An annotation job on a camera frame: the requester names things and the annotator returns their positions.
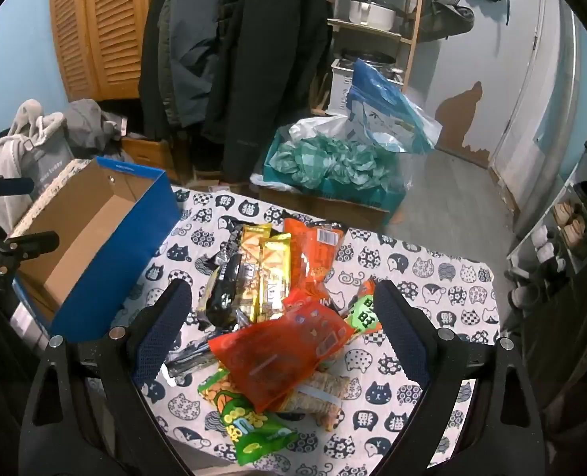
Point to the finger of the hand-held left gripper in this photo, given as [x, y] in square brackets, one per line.
[33, 244]
[16, 186]

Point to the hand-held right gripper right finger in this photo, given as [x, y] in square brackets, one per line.
[402, 342]

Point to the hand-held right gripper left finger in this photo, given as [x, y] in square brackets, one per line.
[159, 337]

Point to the silver black snack wrapper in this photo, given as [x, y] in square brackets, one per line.
[189, 358]

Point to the blue cardboard box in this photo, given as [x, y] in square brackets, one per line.
[115, 258]

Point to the clear rice cracker roll packet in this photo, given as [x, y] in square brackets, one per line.
[321, 392]

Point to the large orange snack packet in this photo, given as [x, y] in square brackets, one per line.
[283, 352]

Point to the gold wafer packet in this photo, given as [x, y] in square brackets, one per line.
[273, 277]
[251, 253]

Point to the light grey fleece garment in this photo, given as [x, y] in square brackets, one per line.
[11, 158]

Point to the grey tote bag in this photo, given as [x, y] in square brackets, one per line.
[53, 163]

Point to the small green snack packet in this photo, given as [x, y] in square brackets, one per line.
[365, 315]

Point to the cat print tablecloth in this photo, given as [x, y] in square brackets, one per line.
[422, 267]

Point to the black cookie packet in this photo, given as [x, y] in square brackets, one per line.
[224, 292]
[229, 243]

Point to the dark grey garment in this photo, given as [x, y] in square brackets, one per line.
[90, 121]

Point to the orange snack packet with barcode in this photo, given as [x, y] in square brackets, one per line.
[313, 258]

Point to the wooden crate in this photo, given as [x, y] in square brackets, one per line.
[147, 153]

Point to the white shoes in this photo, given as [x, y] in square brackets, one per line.
[546, 248]

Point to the dark olive hanging coat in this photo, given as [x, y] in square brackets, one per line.
[149, 74]

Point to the wooden louvered cabinet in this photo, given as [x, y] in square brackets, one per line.
[105, 34]

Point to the teal checked cloth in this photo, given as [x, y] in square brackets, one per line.
[333, 161]

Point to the shoe rack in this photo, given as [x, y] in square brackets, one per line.
[586, 263]

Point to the beige sneakers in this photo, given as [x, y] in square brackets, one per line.
[571, 223]

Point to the white plastic bag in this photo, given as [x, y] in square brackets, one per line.
[318, 126]

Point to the blue plastic bag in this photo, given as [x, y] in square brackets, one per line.
[387, 109]

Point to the grey blue hanging jacket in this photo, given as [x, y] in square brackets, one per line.
[194, 34]

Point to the white printed storage box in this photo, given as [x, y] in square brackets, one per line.
[340, 89]

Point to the pale blue door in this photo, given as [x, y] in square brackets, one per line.
[531, 109]

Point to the black hanging coat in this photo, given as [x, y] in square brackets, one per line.
[273, 59]

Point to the dark pan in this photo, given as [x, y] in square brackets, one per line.
[368, 56]

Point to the wooden shelf rack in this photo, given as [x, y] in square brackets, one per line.
[412, 20]

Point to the white pot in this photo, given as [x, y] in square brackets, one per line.
[373, 12]

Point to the olive green hanging bag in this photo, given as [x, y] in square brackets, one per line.
[447, 10]

